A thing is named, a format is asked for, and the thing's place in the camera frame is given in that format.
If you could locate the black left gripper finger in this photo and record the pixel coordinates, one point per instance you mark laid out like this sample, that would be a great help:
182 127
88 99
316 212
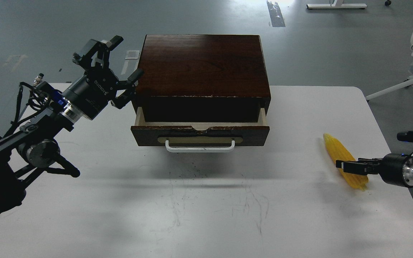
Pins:
129 87
95 54

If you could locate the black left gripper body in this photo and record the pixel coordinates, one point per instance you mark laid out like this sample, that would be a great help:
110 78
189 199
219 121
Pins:
92 92

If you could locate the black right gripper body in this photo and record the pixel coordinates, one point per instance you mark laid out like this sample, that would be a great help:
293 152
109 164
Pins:
395 169

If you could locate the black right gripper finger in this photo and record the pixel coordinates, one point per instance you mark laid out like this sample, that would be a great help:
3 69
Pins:
359 167

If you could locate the yellow corn cob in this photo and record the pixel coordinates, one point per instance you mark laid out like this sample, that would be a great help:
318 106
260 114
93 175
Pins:
337 151

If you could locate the wooden drawer with white handle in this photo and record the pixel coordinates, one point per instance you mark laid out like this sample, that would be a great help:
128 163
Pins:
200 137

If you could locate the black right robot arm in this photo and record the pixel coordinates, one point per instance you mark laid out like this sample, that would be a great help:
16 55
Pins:
406 136

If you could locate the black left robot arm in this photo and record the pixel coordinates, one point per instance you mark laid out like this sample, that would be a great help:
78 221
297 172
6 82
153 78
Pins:
28 148

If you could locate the dark wooden drawer cabinet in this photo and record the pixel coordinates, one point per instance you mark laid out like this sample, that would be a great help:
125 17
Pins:
202 78

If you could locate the white desk leg base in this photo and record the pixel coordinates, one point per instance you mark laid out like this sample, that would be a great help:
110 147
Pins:
337 4

